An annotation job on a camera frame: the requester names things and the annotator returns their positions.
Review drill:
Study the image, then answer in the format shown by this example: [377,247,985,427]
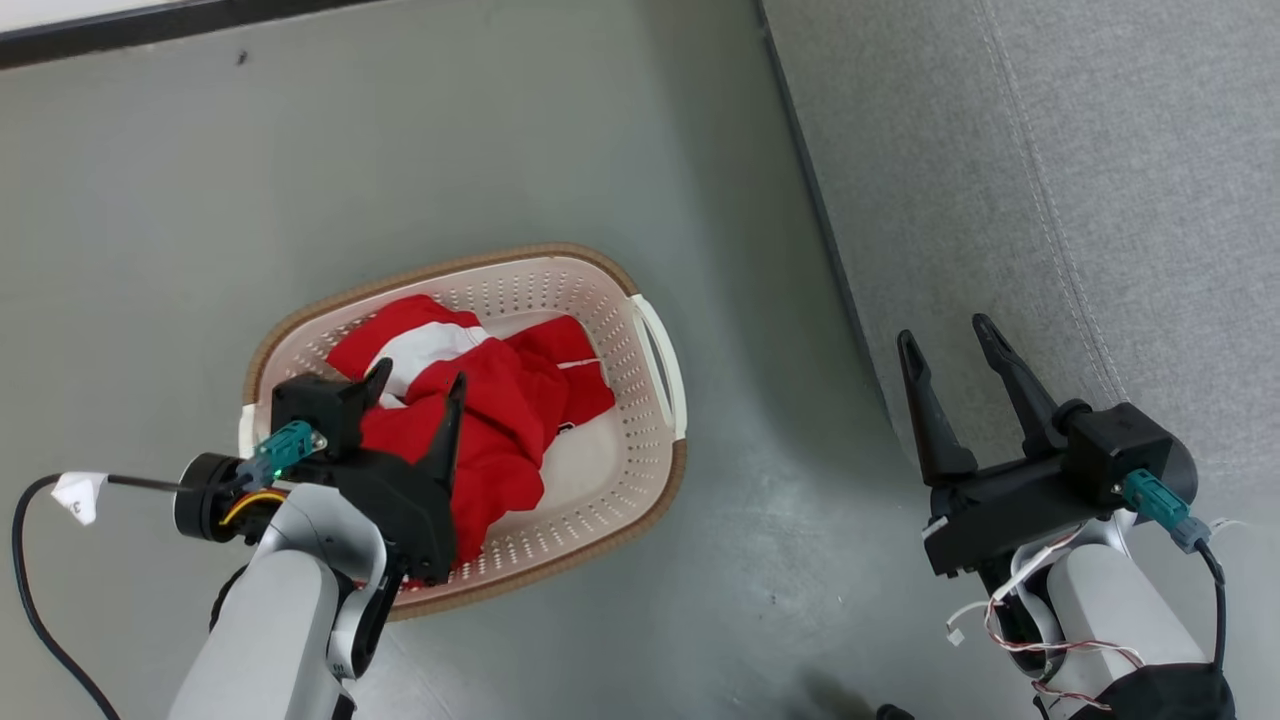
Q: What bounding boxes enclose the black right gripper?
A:
[896,313,1123,581]

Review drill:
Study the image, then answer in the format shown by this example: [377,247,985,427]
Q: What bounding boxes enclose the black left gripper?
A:
[298,357,469,588]

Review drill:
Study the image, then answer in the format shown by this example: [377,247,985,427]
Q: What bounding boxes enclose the plain red garment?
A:
[358,315,617,567]

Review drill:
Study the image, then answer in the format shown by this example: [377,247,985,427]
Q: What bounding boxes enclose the cream perforated laundry basket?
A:
[238,242,689,623]

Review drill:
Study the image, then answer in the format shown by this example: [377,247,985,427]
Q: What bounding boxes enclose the grey fabric sofa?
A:
[757,0,1280,501]

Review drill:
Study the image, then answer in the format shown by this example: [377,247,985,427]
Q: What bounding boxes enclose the black baseboard strip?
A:
[0,0,381,71]

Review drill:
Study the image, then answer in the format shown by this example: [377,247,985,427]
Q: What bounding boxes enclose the teal left cable connector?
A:
[238,420,329,492]

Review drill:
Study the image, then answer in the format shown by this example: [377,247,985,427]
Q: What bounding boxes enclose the teal cable connector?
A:
[238,420,329,492]
[1122,470,1214,555]

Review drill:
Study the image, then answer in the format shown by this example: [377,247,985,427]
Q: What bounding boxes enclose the white and red wires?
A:
[945,525,1147,711]

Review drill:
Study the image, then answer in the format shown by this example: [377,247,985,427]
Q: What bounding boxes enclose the yellow wire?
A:
[219,487,287,527]

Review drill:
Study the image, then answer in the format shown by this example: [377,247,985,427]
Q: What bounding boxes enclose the teal right cable connector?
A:
[1122,470,1214,555]

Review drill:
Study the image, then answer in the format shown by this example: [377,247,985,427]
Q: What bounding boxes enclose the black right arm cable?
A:
[1195,540,1230,671]

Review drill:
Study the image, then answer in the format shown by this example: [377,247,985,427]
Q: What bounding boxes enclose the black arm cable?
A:
[1195,540,1230,671]
[12,473,251,720]

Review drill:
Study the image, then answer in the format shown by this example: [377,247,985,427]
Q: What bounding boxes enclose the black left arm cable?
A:
[12,473,251,720]

